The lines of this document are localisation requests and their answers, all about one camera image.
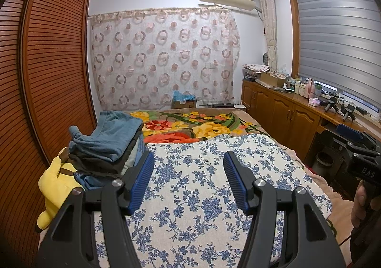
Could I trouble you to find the spare gripper on stand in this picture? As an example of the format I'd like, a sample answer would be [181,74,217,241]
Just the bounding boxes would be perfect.
[324,96,339,113]
[342,104,356,122]

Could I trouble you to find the person's right hand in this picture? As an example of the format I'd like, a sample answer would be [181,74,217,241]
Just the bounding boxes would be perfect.
[351,180,379,228]

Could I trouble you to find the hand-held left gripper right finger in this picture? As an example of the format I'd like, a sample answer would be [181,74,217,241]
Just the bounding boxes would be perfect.
[223,150,347,268]

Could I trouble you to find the circle patterned sheer curtain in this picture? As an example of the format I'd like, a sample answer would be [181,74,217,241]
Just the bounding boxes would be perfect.
[89,8,241,110]

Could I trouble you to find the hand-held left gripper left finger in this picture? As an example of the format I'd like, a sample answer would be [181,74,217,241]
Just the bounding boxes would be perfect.
[37,150,155,268]

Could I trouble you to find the teal blue shorts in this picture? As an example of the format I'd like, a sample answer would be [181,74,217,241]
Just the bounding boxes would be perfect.
[68,111,144,163]

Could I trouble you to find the yellow plush toy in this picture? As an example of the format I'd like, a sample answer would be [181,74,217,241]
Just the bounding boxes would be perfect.
[37,147,84,230]

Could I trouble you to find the colourful flower blanket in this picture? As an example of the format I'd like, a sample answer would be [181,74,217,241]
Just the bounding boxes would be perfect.
[123,108,355,245]

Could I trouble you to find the open cardboard box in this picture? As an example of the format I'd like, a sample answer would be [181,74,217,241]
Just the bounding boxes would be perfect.
[260,71,288,87]

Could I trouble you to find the wooden louvred wardrobe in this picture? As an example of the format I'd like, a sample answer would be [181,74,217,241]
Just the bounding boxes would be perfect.
[0,0,97,257]

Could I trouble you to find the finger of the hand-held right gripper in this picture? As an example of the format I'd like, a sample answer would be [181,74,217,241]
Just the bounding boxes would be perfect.
[333,136,381,158]
[336,124,376,141]

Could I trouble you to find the folded black pants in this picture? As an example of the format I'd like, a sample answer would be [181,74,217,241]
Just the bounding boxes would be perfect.
[68,131,143,178]

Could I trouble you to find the grey window blind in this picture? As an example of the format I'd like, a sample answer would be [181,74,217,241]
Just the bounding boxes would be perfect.
[295,0,381,108]

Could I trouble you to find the beige window curtain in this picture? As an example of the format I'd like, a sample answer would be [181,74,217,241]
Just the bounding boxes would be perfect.
[257,0,279,72]

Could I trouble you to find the stack of folded clothes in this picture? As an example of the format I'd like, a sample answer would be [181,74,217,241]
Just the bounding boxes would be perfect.
[74,137,148,191]

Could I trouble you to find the dark round pot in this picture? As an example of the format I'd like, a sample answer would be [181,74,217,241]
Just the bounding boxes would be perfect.
[316,152,336,172]

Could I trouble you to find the small cardboard box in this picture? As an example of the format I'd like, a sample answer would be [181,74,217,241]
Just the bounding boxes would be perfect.
[172,99,197,109]

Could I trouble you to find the wooden sideboard cabinet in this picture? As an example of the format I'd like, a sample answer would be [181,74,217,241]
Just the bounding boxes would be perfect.
[241,77,381,164]

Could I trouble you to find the stack of papers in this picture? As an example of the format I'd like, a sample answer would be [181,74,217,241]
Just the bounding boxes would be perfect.
[242,64,271,79]

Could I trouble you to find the blue floral white bed sheet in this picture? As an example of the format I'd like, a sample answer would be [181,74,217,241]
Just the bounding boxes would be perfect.
[94,133,333,268]

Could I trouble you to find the folded grey garment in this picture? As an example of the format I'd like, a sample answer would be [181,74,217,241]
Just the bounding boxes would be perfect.
[123,149,140,174]

